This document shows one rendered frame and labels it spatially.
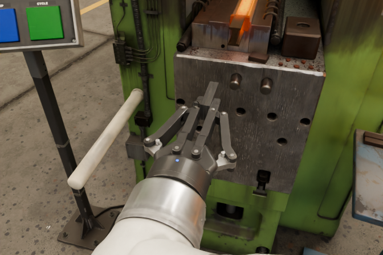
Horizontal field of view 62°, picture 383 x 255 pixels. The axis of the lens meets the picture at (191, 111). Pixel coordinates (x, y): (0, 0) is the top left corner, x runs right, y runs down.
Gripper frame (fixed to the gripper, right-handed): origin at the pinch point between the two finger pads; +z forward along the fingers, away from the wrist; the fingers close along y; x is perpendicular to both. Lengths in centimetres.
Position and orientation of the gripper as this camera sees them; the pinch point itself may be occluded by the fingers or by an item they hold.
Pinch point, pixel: (210, 100)
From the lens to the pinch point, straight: 52.5
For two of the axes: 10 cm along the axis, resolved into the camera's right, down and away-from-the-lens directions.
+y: 9.7, 1.6, -2.1
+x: 0.0, -7.9, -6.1
